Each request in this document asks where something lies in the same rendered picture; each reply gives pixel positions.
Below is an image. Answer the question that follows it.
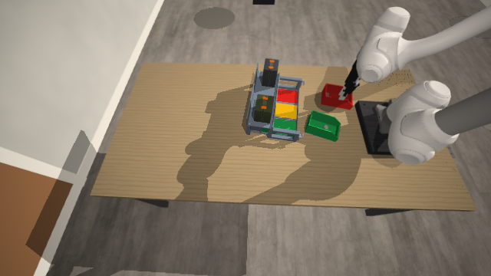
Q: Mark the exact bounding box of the red bin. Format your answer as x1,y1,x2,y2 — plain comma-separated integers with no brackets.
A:
321,84,353,110

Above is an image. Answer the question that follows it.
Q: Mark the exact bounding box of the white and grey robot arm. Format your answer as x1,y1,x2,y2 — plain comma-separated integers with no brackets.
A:
356,5,491,165

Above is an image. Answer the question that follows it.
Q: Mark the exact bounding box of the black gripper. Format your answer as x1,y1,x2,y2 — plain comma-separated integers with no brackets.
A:
338,59,360,100

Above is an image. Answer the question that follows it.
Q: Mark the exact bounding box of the green bin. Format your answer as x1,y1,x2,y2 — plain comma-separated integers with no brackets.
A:
305,110,341,142

